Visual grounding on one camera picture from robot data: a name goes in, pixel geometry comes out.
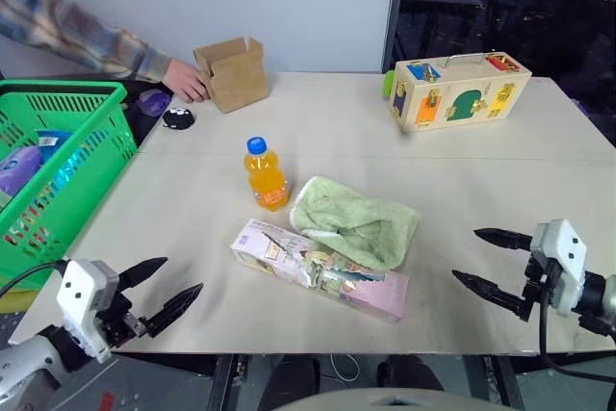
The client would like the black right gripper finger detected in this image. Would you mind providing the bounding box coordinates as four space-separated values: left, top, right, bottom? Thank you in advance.
451 270 534 322
473 227 535 252

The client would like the blue snack package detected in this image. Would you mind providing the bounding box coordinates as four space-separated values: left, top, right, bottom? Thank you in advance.
32 128 74 167

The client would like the orange juice bottle blue cap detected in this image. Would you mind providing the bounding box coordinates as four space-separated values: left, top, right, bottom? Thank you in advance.
245 136 293 214

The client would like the purple plush toy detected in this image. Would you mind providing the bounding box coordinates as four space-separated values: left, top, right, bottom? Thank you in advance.
136 89 173 118

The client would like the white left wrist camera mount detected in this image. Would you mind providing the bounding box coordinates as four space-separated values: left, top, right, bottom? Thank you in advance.
54 259 119 365

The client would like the brown cardboard box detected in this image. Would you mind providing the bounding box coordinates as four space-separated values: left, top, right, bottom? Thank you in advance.
192 36 270 116

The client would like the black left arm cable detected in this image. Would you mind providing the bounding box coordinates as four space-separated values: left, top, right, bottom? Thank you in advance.
0 260 69 297

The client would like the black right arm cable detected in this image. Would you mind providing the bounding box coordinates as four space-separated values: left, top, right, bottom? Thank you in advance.
537 278 616 378

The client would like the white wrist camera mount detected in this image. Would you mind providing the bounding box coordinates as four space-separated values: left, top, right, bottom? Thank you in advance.
530 218 589 319
54 259 119 365

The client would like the black table leg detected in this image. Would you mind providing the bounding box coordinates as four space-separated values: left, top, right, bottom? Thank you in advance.
478 355 526 411
209 354 249 411

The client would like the light green towel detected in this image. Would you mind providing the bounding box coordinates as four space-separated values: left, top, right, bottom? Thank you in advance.
288 175 422 272

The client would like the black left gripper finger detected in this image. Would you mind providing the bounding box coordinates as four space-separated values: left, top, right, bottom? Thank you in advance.
116 257 169 294
139 282 205 339

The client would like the grey rounded robot torso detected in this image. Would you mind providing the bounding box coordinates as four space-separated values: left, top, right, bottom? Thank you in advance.
271 385 490 411

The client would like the wooden latch lock box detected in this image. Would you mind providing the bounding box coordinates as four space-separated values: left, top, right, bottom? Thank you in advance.
388 50 533 135

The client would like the black round dotted object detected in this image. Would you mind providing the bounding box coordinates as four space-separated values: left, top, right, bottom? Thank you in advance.
161 107 198 133

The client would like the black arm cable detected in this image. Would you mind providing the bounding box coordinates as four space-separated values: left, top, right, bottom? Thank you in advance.
0 260 69 297
537 278 616 378

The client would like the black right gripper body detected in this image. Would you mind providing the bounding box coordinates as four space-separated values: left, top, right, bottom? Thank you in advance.
522 250 560 309

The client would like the pink printed carton box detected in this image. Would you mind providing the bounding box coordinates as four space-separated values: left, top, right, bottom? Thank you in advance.
229 218 411 325

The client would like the yellow foam block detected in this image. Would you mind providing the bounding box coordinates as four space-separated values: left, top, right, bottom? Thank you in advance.
0 291 36 315

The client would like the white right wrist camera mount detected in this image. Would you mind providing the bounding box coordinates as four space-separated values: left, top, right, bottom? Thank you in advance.
530 218 589 319

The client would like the purple pouch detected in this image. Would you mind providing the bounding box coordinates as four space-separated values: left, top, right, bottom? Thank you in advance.
0 144 43 196

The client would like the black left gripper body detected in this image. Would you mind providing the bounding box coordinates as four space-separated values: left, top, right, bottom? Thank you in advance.
97 280 148 349

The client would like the white thin cable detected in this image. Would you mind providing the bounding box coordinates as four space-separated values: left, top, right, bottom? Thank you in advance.
329 354 362 382

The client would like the green plastic shopping basket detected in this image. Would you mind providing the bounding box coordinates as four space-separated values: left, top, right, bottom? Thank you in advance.
0 78 141 291

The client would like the dark window frame post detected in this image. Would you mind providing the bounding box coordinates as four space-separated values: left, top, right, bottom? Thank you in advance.
381 0 411 74

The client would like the person's bare hand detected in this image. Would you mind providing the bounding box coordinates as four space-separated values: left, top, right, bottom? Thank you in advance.
161 58 211 104

